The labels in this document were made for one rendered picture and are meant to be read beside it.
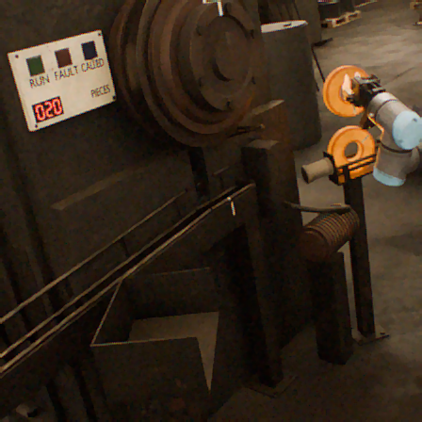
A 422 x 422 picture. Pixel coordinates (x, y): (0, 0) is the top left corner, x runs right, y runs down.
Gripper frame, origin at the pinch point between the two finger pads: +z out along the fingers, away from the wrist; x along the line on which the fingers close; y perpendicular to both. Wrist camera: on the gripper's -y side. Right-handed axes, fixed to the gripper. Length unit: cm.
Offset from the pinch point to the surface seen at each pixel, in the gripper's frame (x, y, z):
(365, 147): -4.4, -21.0, -5.4
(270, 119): 21.0, -13.1, 13.1
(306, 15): -286, -246, 677
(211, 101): 49, 17, -22
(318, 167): 12.9, -22.9, -6.5
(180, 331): 72, -14, -62
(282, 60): -63, -90, 216
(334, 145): 6.3, -17.7, -4.5
